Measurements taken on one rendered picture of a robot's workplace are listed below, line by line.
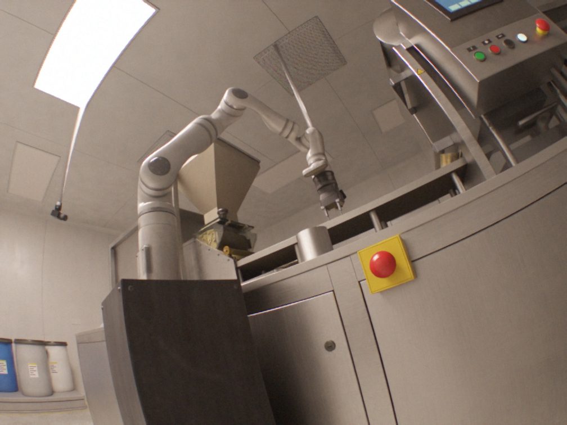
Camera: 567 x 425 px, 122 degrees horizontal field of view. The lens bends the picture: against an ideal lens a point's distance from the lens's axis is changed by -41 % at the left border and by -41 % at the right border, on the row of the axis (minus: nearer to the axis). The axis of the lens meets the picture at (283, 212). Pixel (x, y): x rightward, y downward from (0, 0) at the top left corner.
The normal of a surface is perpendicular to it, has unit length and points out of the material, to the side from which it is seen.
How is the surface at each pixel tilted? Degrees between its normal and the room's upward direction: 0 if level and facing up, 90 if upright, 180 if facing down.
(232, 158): 118
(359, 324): 90
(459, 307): 90
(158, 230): 90
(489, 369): 90
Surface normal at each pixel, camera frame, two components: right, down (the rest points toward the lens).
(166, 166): 0.65, -0.37
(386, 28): -0.54, -0.21
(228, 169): 0.83, 0.06
